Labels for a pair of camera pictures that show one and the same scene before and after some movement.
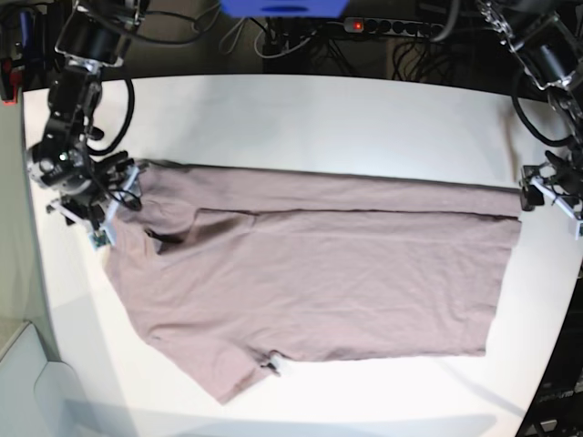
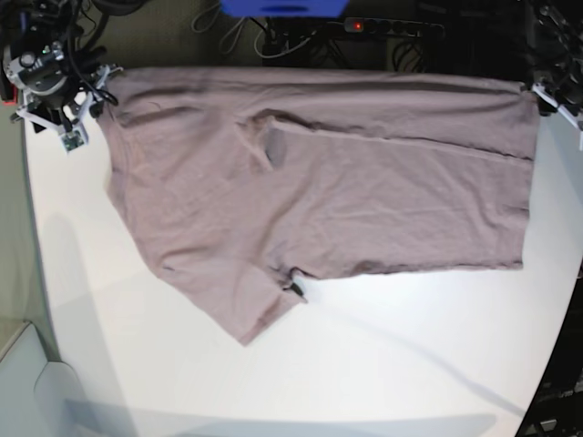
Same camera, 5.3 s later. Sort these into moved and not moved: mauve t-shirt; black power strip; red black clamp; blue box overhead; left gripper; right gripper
Moved: right gripper; mauve t-shirt; left gripper
Not moved: red black clamp; black power strip; blue box overhead
